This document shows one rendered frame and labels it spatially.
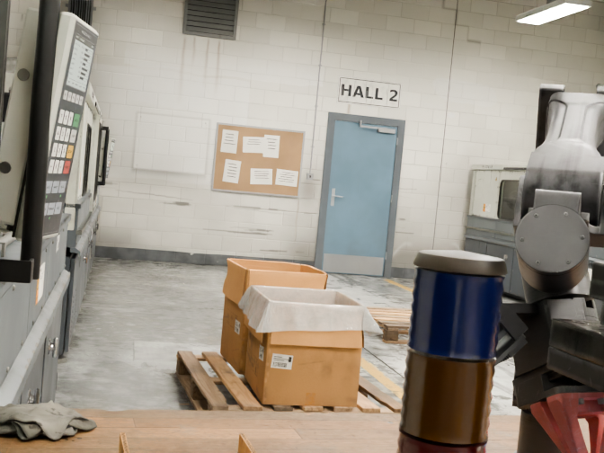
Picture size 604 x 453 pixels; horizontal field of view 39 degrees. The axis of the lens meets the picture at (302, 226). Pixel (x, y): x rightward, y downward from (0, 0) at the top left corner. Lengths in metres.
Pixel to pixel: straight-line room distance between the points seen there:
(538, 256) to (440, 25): 11.64
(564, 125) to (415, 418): 0.58
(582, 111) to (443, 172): 11.24
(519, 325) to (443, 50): 11.58
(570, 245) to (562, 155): 0.16
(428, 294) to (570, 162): 0.48
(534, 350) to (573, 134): 0.24
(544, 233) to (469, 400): 0.35
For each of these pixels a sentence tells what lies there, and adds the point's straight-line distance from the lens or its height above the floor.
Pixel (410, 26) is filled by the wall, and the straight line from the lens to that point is 12.14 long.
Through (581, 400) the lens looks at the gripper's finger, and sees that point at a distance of 0.74.
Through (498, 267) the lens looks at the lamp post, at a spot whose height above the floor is 1.19.
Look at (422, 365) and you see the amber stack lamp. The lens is 0.36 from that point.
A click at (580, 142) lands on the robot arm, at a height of 1.28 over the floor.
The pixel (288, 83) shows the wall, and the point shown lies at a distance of 11.59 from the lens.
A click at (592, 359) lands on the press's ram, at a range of 0.59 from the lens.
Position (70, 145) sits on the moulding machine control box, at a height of 1.25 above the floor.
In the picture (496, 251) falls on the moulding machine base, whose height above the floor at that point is 0.56.
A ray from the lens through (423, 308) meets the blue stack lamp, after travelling 0.35.
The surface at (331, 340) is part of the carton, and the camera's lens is 4.13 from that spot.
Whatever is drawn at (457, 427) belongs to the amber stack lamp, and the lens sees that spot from 0.36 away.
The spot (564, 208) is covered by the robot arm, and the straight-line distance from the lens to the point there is 0.70.
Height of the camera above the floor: 1.22
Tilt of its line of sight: 3 degrees down
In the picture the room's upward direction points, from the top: 5 degrees clockwise
